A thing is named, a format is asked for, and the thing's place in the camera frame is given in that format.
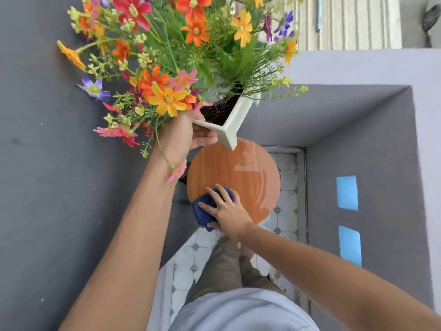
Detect person's left hand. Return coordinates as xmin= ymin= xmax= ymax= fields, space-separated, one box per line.
xmin=155 ymin=110 xmax=218 ymax=169

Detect person's right hand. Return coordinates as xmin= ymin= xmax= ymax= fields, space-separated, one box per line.
xmin=198 ymin=184 xmax=255 ymax=242

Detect dark blue cloth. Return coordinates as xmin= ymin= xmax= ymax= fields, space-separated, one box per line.
xmin=192 ymin=187 xmax=235 ymax=233

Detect colourful artificial flowers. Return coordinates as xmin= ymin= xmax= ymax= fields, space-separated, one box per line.
xmin=57 ymin=0 xmax=309 ymax=183

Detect person's right forearm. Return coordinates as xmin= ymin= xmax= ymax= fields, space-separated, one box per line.
xmin=237 ymin=222 xmax=441 ymax=331

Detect person's left forearm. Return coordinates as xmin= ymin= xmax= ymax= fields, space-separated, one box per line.
xmin=58 ymin=151 xmax=188 ymax=331

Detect person's olive trousers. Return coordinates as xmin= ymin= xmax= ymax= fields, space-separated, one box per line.
xmin=186 ymin=236 xmax=287 ymax=304

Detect person's white shirt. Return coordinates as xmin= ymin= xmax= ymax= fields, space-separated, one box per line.
xmin=169 ymin=287 xmax=319 ymax=331

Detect round wooden table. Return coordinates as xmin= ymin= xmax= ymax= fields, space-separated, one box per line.
xmin=186 ymin=137 xmax=282 ymax=225

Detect beige corrugated roof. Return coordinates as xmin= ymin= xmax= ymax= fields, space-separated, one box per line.
xmin=237 ymin=0 xmax=403 ymax=51

